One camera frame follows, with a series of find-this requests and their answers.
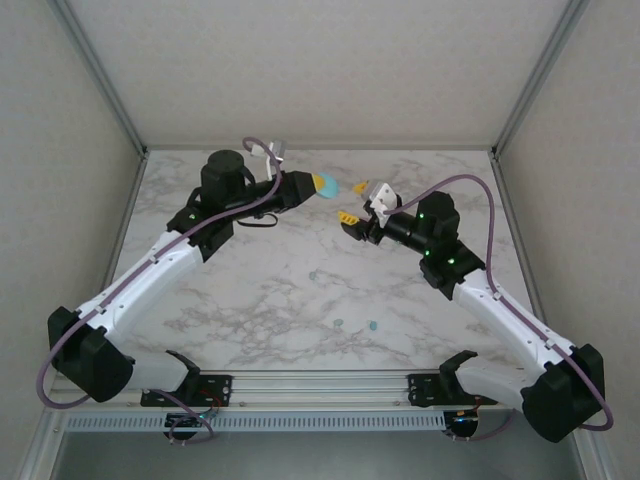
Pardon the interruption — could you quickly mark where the blue earbud charging case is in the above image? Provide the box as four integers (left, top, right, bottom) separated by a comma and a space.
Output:
313, 172, 340, 200

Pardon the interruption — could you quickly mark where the black base electronics board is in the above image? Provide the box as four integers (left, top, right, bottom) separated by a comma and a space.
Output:
444, 407, 482, 441
164, 407, 221, 441

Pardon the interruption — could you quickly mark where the aluminium back frame rail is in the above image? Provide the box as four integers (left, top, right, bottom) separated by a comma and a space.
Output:
143, 143, 497, 153

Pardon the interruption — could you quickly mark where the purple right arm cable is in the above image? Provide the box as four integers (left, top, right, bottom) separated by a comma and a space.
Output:
385, 173, 615, 444

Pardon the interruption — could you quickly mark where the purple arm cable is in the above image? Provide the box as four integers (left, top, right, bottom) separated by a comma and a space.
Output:
385, 173, 615, 444
37, 136, 284, 446

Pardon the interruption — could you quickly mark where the aluminium table side rail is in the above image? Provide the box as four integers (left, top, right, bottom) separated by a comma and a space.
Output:
491, 149, 546, 321
97, 149, 150, 309

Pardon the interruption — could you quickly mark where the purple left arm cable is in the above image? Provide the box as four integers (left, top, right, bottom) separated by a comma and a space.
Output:
37, 136, 284, 446

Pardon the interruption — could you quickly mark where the aluminium frame post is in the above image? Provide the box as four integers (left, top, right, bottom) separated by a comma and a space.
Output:
490, 0, 592, 157
48, 0, 150, 157

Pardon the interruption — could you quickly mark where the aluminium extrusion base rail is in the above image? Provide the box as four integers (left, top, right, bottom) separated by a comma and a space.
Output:
132, 370, 526, 410

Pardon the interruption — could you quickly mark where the grey slotted cable duct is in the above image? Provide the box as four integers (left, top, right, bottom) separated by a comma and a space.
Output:
64, 412, 447, 431

